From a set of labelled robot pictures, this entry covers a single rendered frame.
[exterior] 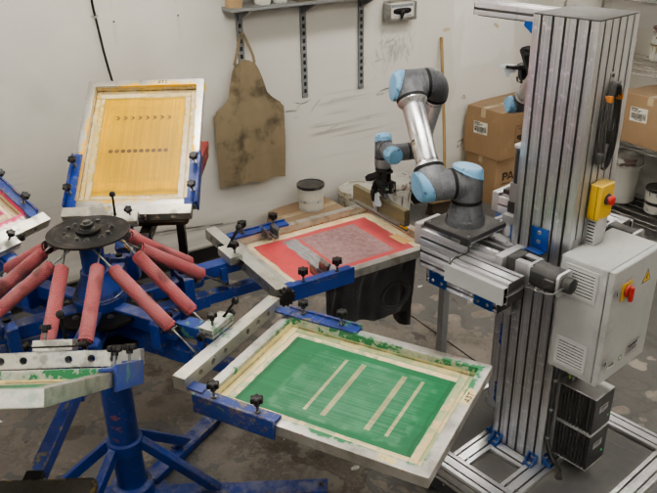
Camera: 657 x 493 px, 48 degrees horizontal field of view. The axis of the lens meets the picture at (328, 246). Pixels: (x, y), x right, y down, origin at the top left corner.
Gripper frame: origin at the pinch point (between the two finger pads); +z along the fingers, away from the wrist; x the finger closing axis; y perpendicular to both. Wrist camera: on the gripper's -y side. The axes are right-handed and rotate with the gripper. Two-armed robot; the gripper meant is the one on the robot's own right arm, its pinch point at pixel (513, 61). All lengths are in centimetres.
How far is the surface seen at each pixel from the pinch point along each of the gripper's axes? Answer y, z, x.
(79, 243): 10, -64, -202
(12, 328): 32, -70, -232
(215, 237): 43, -15, -154
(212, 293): 55, -43, -162
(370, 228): 61, -9, -82
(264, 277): 45, -59, -141
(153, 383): 141, 32, -205
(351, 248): 59, -28, -97
